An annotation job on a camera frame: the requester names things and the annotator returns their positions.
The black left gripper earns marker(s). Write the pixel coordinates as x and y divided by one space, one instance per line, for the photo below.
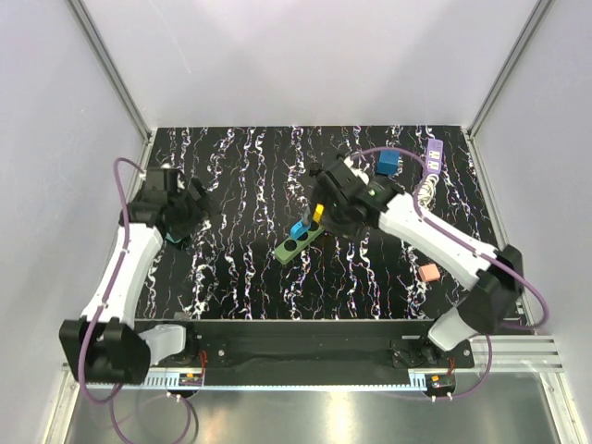
180 229

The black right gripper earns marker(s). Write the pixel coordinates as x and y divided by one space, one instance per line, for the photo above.
340 230

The yellow cube plug adapter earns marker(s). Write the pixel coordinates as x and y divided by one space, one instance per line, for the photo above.
319 210

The light blue plug adapter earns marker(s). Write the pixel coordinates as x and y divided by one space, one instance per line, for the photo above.
298 230

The green power strip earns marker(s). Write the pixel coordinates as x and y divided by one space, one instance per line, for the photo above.
290 248

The teal triangular power strip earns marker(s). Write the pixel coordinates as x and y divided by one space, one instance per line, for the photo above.
174 238

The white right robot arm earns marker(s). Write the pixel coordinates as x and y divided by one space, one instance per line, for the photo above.
489 275

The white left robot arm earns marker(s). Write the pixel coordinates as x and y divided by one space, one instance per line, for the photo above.
103 345

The pink plug adapter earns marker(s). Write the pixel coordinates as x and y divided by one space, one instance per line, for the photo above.
429 273

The black marbled table mat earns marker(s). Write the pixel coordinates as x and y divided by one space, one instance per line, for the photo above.
259 178

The dark blue cube adapter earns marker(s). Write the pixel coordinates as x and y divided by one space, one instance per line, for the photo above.
388 162

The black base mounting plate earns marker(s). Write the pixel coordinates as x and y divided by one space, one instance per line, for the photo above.
319 353

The purple power strip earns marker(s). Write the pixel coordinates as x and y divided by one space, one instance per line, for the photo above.
433 158

